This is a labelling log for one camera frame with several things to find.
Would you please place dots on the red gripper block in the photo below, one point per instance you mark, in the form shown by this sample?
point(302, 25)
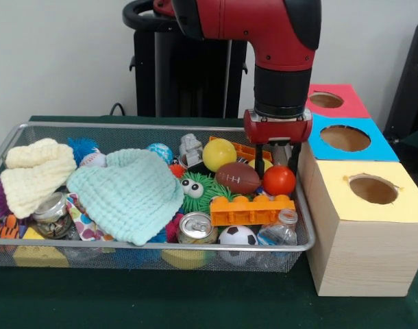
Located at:
point(277, 130)

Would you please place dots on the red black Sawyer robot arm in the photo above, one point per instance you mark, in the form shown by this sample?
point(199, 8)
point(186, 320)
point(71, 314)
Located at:
point(264, 27)

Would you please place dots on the wooden box with three holes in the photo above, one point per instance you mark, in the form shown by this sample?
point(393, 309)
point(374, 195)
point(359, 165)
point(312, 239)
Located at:
point(359, 260)

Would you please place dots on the metal mesh bin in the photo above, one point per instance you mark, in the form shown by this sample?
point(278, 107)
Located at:
point(92, 133)

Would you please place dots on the orange ball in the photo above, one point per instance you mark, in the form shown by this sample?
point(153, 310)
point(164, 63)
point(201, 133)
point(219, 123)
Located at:
point(279, 181)

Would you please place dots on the brown toy football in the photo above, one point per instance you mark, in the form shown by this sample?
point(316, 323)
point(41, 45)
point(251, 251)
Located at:
point(236, 178)

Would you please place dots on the large yellow ball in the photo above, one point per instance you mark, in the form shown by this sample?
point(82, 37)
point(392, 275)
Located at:
point(219, 156)

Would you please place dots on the orange toy building brick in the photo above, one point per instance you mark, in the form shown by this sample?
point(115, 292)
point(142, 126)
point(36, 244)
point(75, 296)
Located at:
point(250, 212)

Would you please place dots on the clear plastic bottle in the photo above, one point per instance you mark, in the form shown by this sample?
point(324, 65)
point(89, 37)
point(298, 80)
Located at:
point(281, 229)

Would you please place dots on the small soccer ball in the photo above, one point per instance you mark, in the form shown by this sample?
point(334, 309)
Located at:
point(236, 234)

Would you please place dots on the green spiky toy with eyes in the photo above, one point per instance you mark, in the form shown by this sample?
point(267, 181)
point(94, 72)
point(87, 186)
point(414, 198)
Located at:
point(195, 202)

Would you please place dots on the silver drink can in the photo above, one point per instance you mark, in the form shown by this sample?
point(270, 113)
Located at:
point(195, 226)

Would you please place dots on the mint green knitted cloth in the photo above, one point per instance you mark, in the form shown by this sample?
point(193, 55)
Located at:
point(126, 195)

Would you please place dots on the dark green tablecloth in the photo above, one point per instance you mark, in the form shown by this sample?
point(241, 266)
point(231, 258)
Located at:
point(161, 301)

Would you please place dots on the cream knitted cloth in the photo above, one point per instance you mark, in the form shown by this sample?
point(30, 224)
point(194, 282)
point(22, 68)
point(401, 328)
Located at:
point(34, 178)

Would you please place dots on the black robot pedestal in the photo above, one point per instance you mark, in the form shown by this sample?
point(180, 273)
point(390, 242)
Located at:
point(181, 75)

